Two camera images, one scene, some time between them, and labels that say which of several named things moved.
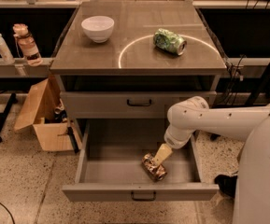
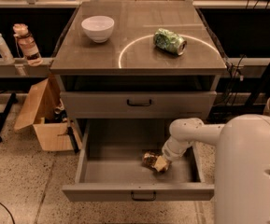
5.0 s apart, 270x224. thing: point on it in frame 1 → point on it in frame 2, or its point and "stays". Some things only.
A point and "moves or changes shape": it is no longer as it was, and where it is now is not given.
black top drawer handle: [139, 105] stays
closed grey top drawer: [125, 104] stays
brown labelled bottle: [28, 45] stays
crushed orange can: [155, 170] moves or changes shape
